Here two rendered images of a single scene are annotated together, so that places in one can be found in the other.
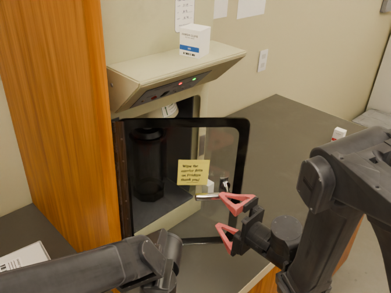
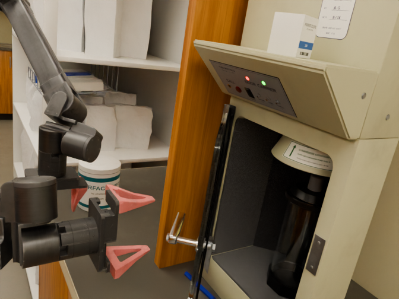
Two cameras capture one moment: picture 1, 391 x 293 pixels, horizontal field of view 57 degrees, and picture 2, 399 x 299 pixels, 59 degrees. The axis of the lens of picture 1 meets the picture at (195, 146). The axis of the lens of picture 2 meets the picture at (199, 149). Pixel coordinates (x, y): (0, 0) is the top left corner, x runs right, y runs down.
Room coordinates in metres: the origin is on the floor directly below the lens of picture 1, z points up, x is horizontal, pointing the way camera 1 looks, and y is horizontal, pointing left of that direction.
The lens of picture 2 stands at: (0.81, -0.58, 1.52)
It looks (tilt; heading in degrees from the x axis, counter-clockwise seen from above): 18 degrees down; 102
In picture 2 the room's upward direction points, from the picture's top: 9 degrees clockwise
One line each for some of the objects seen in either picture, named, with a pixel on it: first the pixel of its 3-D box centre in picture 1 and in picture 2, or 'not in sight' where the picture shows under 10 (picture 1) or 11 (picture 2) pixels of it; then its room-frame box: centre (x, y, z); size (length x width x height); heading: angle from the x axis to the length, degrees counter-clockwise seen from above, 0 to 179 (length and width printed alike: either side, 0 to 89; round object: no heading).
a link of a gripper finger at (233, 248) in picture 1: (232, 231); (123, 247); (0.60, -0.10, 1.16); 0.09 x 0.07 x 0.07; 47
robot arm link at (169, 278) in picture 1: (159, 286); (55, 139); (0.37, 0.05, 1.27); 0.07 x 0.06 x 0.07; 177
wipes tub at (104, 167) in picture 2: not in sight; (98, 183); (0.29, 0.39, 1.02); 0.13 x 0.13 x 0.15
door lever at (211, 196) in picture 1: (213, 192); (186, 229); (0.69, -0.05, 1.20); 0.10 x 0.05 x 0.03; 98
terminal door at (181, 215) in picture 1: (182, 188); (206, 218); (0.71, 0.03, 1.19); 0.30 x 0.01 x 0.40; 98
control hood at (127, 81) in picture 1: (181, 79); (265, 82); (0.77, 0.04, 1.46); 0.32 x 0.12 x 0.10; 137
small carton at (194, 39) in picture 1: (195, 40); (293, 35); (0.80, 0.01, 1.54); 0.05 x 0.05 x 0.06; 63
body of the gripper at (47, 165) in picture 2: not in sight; (52, 165); (0.36, 0.05, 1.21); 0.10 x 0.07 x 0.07; 46
